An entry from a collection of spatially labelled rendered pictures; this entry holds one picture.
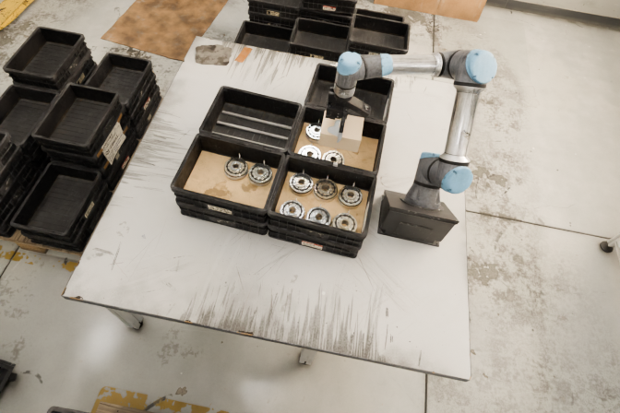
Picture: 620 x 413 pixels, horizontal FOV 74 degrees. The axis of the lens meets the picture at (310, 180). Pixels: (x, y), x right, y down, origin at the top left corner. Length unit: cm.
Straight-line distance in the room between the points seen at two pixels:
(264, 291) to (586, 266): 217
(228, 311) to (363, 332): 53
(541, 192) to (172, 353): 260
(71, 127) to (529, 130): 318
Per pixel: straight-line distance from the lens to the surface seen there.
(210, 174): 185
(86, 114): 269
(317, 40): 320
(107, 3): 435
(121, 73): 304
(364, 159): 192
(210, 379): 239
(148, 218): 194
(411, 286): 183
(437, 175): 169
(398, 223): 180
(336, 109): 154
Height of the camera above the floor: 235
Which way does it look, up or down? 57 degrees down
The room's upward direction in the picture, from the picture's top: 8 degrees clockwise
